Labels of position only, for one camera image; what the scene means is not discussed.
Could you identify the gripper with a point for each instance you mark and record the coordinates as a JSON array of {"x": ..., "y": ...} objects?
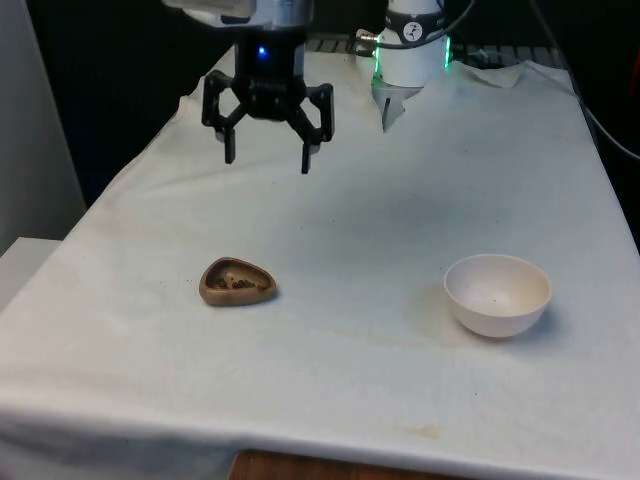
[{"x": 272, "y": 75}]

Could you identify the coffee beans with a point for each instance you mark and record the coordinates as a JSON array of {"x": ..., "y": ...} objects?
[{"x": 240, "y": 284}]

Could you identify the brown cup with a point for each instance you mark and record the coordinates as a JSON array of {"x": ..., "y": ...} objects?
[{"x": 220, "y": 297}]

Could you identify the white bowl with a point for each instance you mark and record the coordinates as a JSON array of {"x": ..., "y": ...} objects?
[{"x": 495, "y": 317}]

